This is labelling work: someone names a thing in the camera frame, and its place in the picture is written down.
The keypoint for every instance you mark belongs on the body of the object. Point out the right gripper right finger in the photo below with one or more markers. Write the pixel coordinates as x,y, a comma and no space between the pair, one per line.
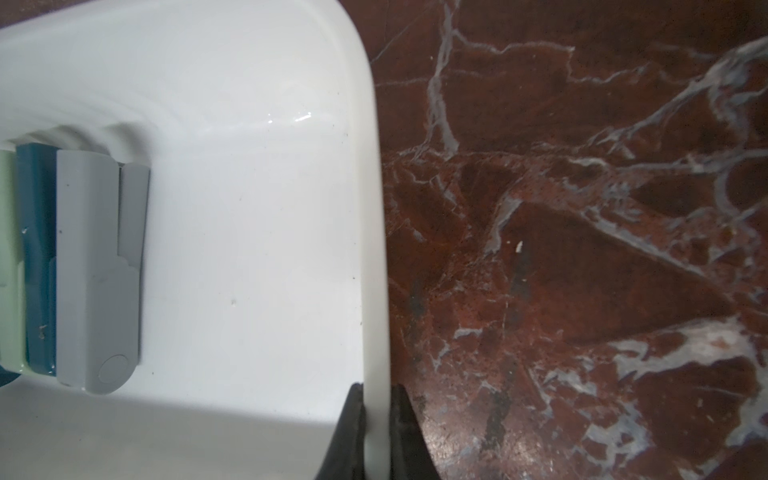
410,457

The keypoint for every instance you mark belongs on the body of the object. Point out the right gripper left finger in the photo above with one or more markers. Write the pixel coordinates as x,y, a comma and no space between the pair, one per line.
344,458

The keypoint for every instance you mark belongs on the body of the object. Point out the white rectangular storage box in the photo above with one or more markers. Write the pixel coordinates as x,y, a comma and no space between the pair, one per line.
264,291

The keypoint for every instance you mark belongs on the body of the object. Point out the grey pruning pliers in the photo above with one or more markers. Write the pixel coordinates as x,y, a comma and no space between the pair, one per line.
101,207

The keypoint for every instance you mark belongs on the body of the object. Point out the mint green pruning pliers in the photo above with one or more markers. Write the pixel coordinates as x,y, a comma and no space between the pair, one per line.
13,338

